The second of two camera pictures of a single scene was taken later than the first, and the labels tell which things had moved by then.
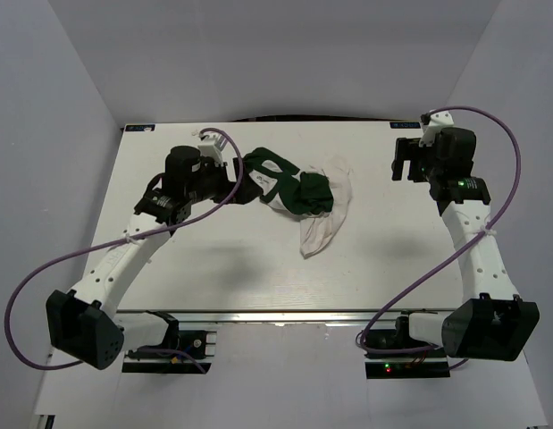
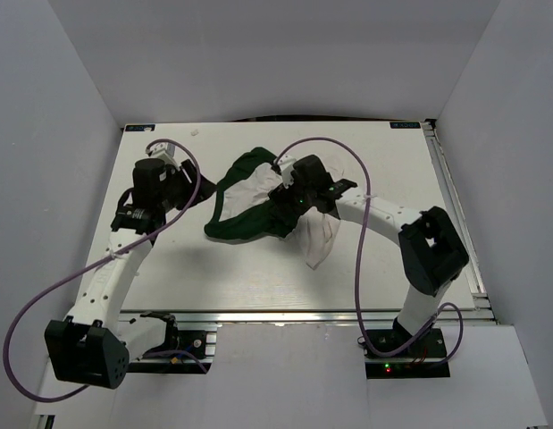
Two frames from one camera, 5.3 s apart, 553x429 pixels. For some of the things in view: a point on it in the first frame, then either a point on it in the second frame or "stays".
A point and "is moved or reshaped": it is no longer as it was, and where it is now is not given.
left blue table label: (140, 128) stays
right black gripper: (408, 149) → (281, 196)
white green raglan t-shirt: (318, 197) is moved or reshaped
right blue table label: (405, 124) stays
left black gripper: (227, 187) → (205, 188)
